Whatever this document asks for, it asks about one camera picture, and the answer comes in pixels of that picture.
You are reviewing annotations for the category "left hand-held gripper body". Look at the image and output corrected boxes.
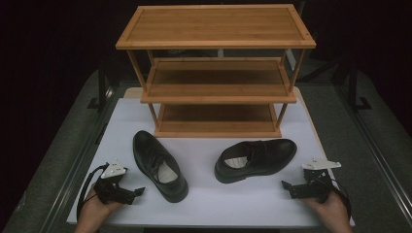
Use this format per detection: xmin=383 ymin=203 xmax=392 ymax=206
xmin=92 ymin=158 xmax=136 ymax=206

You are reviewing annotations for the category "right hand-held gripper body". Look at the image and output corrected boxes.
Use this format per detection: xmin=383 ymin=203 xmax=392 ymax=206
xmin=289 ymin=157 xmax=342 ymax=205

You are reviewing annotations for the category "black leather shoe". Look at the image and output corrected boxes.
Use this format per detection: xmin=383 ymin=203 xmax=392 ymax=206
xmin=132 ymin=129 xmax=189 ymax=204
xmin=214 ymin=138 xmax=298 ymax=184

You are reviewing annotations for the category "wooden three-tier shoe rack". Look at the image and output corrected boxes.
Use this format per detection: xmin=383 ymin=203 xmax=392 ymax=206
xmin=115 ymin=3 xmax=317 ymax=139

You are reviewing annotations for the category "person's right hand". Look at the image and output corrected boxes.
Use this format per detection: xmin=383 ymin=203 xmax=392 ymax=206
xmin=299 ymin=191 xmax=350 ymax=228

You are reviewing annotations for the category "person's left hand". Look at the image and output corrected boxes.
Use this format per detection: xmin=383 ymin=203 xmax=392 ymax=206
xmin=76 ymin=183 xmax=124 ymax=229

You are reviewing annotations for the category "white table mat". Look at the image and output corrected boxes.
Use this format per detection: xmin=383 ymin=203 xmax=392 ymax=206
xmin=66 ymin=96 xmax=356 ymax=228

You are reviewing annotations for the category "black metal stand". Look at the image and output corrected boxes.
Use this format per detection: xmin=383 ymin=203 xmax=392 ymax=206
xmin=347 ymin=59 xmax=373 ymax=113
xmin=86 ymin=59 xmax=114 ymax=113

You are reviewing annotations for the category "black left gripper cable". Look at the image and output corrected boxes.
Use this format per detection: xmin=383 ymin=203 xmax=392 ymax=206
xmin=76 ymin=162 xmax=111 ymax=221

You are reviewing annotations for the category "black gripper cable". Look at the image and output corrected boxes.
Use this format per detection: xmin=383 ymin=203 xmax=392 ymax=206
xmin=76 ymin=162 xmax=111 ymax=221
xmin=328 ymin=179 xmax=353 ymax=221

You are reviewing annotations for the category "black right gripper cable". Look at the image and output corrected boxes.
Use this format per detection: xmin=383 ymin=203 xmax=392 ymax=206
xmin=328 ymin=179 xmax=353 ymax=221

